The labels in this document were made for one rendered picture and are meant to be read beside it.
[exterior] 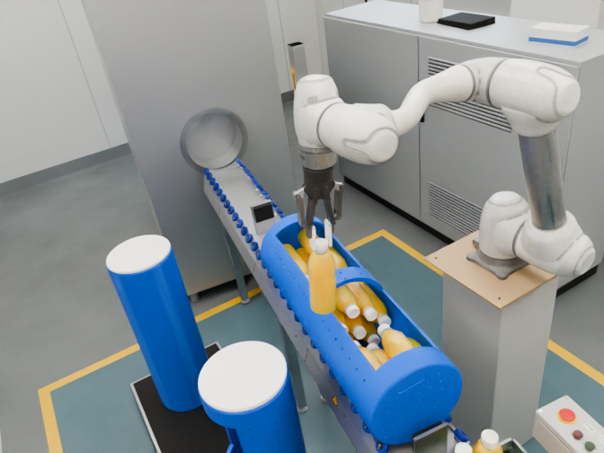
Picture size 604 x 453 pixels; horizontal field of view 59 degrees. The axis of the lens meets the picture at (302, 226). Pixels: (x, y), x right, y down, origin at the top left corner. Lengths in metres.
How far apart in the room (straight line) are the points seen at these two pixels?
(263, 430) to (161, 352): 1.00
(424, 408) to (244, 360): 0.58
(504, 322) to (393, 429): 0.72
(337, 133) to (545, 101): 0.56
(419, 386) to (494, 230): 0.72
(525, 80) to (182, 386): 2.03
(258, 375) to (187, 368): 1.02
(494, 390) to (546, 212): 0.84
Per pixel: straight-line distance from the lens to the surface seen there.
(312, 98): 1.18
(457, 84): 1.49
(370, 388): 1.42
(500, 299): 1.93
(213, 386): 1.70
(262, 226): 2.49
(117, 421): 3.20
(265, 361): 1.72
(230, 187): 2.98
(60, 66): 5.99
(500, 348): 2.13
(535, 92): 1.44
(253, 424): 1.67
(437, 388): 1.49
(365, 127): 1.06
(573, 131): 2.92
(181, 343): 2.57
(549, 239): 1.80
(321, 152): 1.23
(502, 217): 1.92
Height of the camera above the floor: 2.27
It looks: 32 degrees down
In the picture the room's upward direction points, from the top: 9 degrees counter-clockwise
